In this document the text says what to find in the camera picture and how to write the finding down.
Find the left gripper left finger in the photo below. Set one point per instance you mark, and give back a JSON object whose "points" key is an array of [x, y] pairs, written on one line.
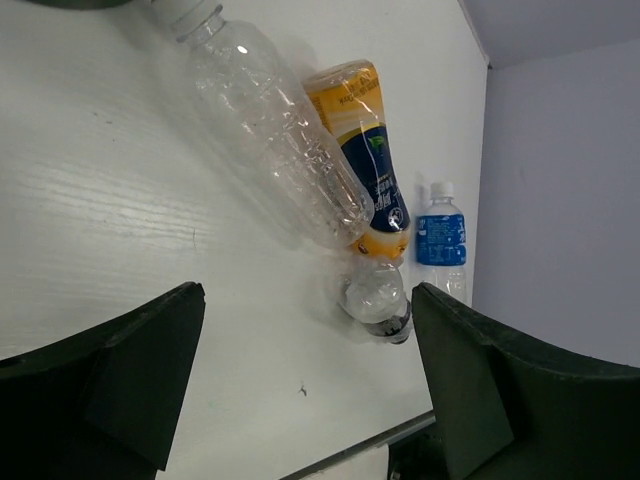
{"points": [[103, 403]]}

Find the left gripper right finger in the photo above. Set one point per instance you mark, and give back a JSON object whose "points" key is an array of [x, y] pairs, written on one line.
{"points": [[510, 406]]}

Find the clear crinkled bottle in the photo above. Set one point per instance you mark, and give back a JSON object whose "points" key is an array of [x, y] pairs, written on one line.
{"points": [[265, 123]]}

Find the black cylindrical bin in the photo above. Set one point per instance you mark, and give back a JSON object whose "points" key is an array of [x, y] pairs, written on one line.
{"points": [[82, 5]]}

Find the clear bottle black label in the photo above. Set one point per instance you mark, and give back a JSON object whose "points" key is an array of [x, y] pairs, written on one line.
{"points": [[372, 293]]}

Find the blue label water bottle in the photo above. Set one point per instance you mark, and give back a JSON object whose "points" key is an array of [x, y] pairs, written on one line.
{"points": [[440, 242]]}

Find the orange bottle blue label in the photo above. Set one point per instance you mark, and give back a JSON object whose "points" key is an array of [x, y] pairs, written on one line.
{"points": [[349, 101]]}

